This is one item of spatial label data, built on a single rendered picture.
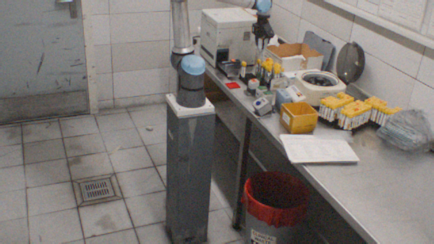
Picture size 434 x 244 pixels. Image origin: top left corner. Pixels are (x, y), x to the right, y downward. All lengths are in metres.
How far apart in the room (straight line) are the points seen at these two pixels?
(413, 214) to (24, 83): 3.08
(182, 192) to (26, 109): 1.96
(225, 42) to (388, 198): 1.39
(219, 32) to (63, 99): 1.78
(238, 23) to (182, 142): 0.86
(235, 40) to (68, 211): 1.51
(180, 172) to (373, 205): 1.03
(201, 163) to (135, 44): 1.85
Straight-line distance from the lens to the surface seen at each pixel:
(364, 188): 1.90
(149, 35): 4.02
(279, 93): 2.33
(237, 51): 2.82
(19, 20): 3.78
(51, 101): 4.03
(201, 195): 2.54
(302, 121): 2.15
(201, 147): 2.35
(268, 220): 2.43
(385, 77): 2.50
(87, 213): 3.02
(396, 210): 1.84
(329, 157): 2.01
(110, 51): 3.99
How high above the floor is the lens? 1.93
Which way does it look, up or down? 29 degrees down
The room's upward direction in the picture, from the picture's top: 4 degrees clockwise
